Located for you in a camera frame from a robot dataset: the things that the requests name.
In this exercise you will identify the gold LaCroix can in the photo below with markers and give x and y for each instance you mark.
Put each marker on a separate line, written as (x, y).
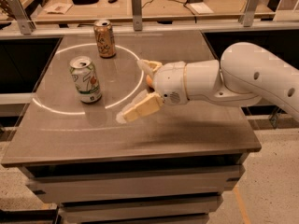
(104, 37)

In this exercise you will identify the small black device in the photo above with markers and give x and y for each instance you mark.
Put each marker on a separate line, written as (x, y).
(112, 1)

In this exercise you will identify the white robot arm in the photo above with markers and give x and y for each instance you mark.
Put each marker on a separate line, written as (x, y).
(244, 75)

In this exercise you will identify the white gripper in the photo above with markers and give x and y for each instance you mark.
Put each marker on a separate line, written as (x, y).
(170, 82)

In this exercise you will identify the grey metal bracket left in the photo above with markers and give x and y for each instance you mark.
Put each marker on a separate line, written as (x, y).
(16, 11)

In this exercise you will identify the black flat object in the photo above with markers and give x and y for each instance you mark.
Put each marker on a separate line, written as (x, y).
(84, 2)

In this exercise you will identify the grey metal bracket right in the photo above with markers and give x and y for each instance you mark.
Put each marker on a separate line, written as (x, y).
(247, 17)

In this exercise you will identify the white green 7up can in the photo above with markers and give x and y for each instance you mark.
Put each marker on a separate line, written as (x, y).
(85, 79)

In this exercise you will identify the brown paper card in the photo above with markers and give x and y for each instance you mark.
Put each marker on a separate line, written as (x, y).
(58, 8)

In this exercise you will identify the grey metal bracket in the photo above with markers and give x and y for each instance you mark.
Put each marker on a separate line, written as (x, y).
(247, 17)
(137, 14)
(16, 11)

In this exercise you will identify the grey metal bracket middle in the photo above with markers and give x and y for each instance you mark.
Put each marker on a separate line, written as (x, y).
(137, 14)

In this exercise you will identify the grey drawer cabinet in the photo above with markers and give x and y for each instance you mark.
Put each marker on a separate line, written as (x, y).
(161, 191)

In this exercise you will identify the white paper sheet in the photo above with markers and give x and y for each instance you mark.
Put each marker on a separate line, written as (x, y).
(201, 8)

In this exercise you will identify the orange ball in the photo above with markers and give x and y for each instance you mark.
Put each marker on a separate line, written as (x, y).
(149, 81)

